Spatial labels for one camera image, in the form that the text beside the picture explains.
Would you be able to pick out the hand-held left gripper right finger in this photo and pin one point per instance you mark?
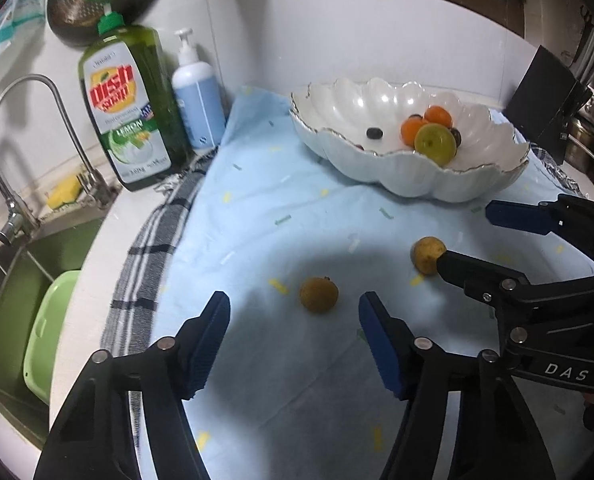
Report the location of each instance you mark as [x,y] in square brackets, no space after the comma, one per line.
[382,345]

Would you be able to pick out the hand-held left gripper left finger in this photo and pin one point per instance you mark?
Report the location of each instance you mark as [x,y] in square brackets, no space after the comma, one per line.
[209,345]

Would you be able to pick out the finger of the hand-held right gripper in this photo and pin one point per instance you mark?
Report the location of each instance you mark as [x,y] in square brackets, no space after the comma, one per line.
[519,216]
[469,270]

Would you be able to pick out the brown longan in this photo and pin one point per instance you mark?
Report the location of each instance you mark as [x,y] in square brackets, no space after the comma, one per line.
[318,295]
[428,256]

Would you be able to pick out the large green citrus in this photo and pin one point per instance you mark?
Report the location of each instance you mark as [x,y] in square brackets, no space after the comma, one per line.
[434,144]

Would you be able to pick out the orange mandarin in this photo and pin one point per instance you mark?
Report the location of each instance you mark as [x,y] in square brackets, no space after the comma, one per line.
[438,116]
[409,132]

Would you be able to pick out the white scalloped ceramic bowl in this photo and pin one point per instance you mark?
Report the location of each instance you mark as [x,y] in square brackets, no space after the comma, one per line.
[377,170]

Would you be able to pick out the large steel pot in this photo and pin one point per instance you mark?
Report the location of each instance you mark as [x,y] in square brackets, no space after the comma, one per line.
[584,145]

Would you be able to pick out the black knife block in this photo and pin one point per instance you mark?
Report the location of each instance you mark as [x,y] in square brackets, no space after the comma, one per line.
[542,100]

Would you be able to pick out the green plastic basin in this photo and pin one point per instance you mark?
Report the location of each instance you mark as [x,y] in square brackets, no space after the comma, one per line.
[52,335]

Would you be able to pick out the light blue patterned cloth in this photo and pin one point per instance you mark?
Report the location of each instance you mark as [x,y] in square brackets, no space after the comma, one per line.
[287,200]

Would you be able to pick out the slim steel gooseneck tap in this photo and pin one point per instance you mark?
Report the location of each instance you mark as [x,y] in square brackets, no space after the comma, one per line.
[94,187]

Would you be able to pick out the steel kitchen sink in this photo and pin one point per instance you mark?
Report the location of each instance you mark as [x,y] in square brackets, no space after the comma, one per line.
[7,310]

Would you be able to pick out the yellow sponge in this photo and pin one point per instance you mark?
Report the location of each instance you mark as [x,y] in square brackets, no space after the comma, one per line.
[64,192]

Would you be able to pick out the steel kitchen faucet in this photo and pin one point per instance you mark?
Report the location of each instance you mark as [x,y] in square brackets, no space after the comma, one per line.
[12,220]

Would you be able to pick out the green dish soap bottle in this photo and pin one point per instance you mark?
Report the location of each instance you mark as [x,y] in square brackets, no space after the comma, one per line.
[127,125]

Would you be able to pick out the blue pump bottle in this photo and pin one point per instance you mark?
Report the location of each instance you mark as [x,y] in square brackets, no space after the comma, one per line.
[197,105]

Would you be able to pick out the metal colander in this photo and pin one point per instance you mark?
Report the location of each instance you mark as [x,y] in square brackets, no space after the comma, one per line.
[77,0]

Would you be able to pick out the light blue plastic package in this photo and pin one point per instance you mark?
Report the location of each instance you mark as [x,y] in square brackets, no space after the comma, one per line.
[12,25]

